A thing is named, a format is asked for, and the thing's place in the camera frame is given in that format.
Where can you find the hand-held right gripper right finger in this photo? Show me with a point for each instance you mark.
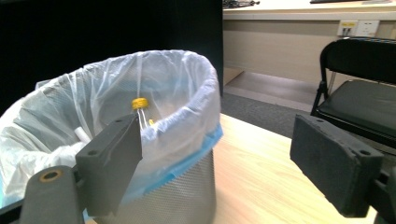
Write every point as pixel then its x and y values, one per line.
pixel 336 165

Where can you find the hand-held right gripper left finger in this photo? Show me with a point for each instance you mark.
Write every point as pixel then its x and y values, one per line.
pixel 109 165

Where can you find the white plastic tube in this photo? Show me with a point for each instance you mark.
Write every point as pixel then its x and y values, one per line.
pixel 82 135

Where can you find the clear bottle with yellow cap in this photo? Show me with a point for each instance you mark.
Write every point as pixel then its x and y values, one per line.
pixel 140 104

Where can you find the mesh trash bin with liner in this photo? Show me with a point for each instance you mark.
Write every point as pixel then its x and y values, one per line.
pixel 102 87

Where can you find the metal mesh trash bin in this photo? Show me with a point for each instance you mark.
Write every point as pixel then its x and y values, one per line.
pixel 183 199

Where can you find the black folding chair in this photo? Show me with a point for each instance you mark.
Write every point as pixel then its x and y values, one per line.
pixel 364 105

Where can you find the beige wooden counter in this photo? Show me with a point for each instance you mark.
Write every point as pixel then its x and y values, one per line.
pixel 274 46

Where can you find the black curtain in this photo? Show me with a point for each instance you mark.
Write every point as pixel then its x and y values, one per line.
pixel 93 28

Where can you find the dark items on counter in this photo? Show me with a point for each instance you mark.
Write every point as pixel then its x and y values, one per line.
pixel 239 3

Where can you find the white wall socket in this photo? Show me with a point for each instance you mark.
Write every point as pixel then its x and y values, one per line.
pixel 358 28

